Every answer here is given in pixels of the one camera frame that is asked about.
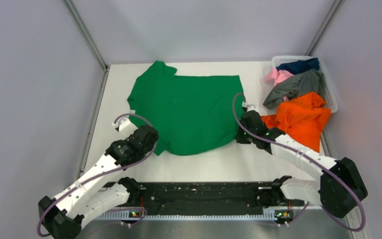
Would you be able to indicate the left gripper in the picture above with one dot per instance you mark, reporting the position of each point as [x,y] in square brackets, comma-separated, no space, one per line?
[129,137]

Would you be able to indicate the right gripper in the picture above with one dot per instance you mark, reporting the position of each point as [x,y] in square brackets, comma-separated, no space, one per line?
[240,139]

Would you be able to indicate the orange t shirt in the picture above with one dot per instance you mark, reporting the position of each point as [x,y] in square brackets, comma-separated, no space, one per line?
[303,118]

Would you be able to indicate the green t shirt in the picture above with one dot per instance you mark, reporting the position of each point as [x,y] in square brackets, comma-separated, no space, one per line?
[192,114]

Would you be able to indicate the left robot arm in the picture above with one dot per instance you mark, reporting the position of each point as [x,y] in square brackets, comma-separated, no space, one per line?
[64,215]

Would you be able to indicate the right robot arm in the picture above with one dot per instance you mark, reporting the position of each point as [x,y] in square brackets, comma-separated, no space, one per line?
[336,185]

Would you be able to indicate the pink t shirt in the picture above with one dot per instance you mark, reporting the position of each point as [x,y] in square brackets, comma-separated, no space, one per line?
[277,76]

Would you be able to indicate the navy blue t shirt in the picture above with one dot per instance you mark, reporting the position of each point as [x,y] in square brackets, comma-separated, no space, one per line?
[300,66]

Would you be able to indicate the grey t shirt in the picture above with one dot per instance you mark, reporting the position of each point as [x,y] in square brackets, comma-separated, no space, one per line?
[296,86]

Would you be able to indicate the white plastic laundry basket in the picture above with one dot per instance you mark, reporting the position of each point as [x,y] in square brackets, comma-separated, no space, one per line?
[330,96]

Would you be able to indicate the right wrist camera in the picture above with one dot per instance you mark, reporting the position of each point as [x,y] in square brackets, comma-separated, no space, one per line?
[249,107]

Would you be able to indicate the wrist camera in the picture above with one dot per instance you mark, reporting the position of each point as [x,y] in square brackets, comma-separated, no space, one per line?
[124,125]
[249,107]

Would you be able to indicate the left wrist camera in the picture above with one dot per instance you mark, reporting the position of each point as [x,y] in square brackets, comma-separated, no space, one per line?
[124,125]

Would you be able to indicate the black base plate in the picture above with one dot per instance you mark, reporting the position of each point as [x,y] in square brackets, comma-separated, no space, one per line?
[208,198]

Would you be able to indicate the white cable duct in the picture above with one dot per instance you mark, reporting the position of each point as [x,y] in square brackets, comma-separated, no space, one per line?
[267,215]

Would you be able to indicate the aluminium frame rail left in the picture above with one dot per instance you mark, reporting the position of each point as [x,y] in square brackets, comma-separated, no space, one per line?
[85,33]

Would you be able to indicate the aluminium frame rail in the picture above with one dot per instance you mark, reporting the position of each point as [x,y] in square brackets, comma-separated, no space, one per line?
[334,9]
[85,33]

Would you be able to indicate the aluminium frame rail right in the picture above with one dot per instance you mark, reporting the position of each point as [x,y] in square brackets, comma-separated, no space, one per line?
[334,9]

